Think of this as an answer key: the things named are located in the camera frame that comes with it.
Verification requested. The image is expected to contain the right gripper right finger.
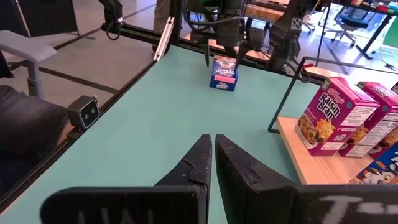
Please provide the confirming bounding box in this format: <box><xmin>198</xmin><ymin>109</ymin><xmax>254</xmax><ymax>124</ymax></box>
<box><xmin>215</xmin><ymin>134</ymin><xmax>398</xmax><ymax>224</ymax></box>

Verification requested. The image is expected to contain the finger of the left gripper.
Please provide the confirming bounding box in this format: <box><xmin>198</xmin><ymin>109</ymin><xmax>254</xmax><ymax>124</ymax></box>
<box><xmin>234</xmin><ymin>41</ymin><xmax>250</xmax><ymax>71</ymax></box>
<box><xmin>201</xmin><ymin>42</ymin><xmax>212</xmax><ymax>68</ymax></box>

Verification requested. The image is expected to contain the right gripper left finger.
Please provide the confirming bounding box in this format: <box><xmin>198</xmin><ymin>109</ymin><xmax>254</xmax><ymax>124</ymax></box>
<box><xmin>40</xmin><ymin>134</ymin><xmax>213</xmax><ymax>224</ymax></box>

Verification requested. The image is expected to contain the Frosted Flakes cereal box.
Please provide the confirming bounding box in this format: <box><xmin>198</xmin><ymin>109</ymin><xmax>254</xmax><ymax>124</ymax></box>
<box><xmin>208</xmin><ymin>55</ymin><xmax>239</xmax><ymax>93</ymax></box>
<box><xmin>349</xmin><ymin>141</ymin><xmax>398</xmax><ymax>185</ymax></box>

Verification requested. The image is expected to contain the person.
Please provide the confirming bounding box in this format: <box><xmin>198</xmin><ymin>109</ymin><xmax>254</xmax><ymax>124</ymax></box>
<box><xmin>151</xmin><ymin>0</ymin><xmax>175</xmax><ymax>55</ymax></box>

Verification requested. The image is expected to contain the teal table mat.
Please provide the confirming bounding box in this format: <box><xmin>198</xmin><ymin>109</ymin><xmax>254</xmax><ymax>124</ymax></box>
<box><xmin>0</xmin><ymin>45</ymin><xmax>321</xmax><ymax>224</ymax></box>

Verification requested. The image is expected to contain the black office chair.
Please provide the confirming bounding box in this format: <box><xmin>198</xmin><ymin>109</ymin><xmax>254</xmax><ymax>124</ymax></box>
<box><xmin>323</xmin><ymin>6</ymin><xmax>366</xmax><ymax>47</ymax></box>

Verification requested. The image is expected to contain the black desk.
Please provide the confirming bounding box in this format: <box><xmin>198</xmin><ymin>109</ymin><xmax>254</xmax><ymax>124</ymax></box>
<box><xmin>329</xmin><ymin>0</ymin><xmax>398</xmax><ymax>62</ymax></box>

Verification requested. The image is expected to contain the black chair grey armrest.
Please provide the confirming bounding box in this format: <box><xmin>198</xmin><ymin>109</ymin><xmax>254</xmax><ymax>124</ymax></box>
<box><xmin>0</xmin><ymin>29</ymin><xmax>70</xmax><ymax>195</ymax></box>

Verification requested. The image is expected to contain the silver aluminium bracket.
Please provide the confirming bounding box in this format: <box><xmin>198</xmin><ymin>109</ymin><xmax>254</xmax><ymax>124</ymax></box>
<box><xmin>153</xmin><ymin>16</ymin><xmax>175</xmax><ymax>62</ymax></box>

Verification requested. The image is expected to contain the wooden shelf black wire frame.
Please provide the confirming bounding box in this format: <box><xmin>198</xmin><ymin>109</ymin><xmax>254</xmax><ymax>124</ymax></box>
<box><xmin>267</xmin><ymin>55</ymin><xmax>398</xmax><ymax>187</ymax></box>

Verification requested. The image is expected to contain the black frame strut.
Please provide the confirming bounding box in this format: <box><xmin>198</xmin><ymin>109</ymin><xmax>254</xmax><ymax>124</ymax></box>
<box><xmin>98</xmin><ymin>0</ymin><xmax>124</xmax><ymax>42</ymax></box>

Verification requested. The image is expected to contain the grey table-level camera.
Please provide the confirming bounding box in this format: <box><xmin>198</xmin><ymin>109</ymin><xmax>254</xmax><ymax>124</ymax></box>
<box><xmin>67</xmin><ymin>95</ymin><xmax>101</xmax><ymax>131</ymax></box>

